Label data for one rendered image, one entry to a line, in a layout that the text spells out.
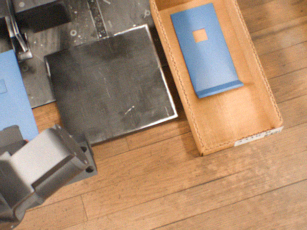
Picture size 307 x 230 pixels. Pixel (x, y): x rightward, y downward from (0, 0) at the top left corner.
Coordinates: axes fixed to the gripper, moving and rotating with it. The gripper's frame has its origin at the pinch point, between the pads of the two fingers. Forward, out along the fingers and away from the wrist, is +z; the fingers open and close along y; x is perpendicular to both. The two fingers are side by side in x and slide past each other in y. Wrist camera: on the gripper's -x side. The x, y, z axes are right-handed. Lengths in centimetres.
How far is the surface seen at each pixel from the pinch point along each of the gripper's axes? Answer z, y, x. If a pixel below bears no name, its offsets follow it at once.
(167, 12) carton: 16.2, 9.0, -27.8
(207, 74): 9.4, -1.3, -30.0
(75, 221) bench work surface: 3.3, -14.4, -3.9
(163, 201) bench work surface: 2.2, -15.5, -17.2
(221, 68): 9.5, -1.0, -32.4
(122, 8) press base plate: 18.5, 11.5, -21.3
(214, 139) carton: 4.7, -9.9, -27.4
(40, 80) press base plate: 15.2, 5.3, -5.2
